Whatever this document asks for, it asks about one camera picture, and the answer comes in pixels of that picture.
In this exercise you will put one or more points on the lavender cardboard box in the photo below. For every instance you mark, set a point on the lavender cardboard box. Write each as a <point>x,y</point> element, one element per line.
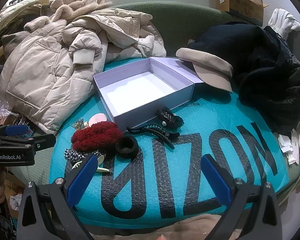
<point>137,90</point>

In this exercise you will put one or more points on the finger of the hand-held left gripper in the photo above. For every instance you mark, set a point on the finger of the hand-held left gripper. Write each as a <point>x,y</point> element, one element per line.
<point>17,130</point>
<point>20,143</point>

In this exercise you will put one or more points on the pink round compact mirror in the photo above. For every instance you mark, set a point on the pink round compact mirror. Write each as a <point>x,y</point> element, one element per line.
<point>98,118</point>

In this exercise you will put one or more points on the blue tin can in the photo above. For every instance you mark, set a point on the blue tin can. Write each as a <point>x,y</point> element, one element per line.
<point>26,132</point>

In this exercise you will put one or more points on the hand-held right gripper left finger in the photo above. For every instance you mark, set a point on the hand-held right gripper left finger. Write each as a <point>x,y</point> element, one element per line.
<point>82,177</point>

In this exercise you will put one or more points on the clear plastic bag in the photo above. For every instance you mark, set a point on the clear plastic bag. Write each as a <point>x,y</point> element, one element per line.
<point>0,110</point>

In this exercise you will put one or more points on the cream claw hair clip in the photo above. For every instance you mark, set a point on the cream claw hair clip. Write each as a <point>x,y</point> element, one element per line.
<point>102,169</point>

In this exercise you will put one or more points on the plain brown cardboard box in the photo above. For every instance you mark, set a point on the plain brown cardboard box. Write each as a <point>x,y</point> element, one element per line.
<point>13,185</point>

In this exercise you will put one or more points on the open cardboard box white label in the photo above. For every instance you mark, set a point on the open cardboard box white label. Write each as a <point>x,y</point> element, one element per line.
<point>242,2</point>

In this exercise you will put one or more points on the large teal bubble mailer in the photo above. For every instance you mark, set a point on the large teal bubble mailer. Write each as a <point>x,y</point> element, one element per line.
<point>210,135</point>

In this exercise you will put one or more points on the black jacket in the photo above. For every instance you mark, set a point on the black jacket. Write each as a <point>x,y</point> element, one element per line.
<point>275,90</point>

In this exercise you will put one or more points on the black mesh bow claw clip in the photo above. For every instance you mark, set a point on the black mesh bow claw clip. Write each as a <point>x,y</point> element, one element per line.
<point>168,118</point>

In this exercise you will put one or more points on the black round hair band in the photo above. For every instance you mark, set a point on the black round hair band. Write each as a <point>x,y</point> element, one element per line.
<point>120,147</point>

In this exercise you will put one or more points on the white hoodie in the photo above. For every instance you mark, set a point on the white hoodie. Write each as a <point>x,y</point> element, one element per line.
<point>282,20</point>

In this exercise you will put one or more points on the beige newsboy cap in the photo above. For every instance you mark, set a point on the beige newsboy cap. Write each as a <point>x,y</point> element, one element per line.
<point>210,67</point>

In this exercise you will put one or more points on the long black hair clip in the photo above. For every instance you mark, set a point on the long black hair clip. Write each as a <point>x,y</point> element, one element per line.
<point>150,131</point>

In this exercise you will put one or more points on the green sofa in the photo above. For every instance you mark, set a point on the green sofa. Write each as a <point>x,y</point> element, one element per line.
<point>182,22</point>

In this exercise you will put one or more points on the cream fleece coat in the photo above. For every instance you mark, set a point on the cream fleece coat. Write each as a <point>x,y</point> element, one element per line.
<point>77,2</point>

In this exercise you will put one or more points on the gold star hair clip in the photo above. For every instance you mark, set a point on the gold star hair clip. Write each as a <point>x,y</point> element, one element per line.
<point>80,124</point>

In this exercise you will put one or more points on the red fuzzy hair clip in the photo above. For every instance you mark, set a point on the red fuzzy hair clip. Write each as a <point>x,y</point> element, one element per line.
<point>95,136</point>

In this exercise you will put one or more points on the gingham bow hair clip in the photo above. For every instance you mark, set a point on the gingham bow hair clip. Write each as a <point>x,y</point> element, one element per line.
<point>73,155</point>

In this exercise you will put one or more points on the beige puffer jacket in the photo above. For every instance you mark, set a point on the beige puffer jacket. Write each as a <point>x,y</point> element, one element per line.
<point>45,77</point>

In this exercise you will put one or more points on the beige fleece blanket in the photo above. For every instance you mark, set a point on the beige fleece blanket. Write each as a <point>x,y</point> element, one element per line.
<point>145,231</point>

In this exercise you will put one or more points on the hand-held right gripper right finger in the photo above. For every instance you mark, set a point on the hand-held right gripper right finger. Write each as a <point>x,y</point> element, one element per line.
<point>216,180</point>

